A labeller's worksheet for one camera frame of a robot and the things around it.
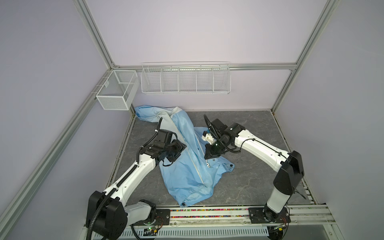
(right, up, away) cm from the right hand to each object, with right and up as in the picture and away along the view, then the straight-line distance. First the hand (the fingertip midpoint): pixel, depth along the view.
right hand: (206, 158), depth 78 cm
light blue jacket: (-9, -11, +4) cm, 14 cm away
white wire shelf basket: (-12, +49, +21) cm, 55 cm away
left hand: (-11, +4, +2) cm, 12 cm away
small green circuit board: (-27, -35, -6) cm, 44 cm away
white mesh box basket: (-59, +41, +24) cm, 76 cm away
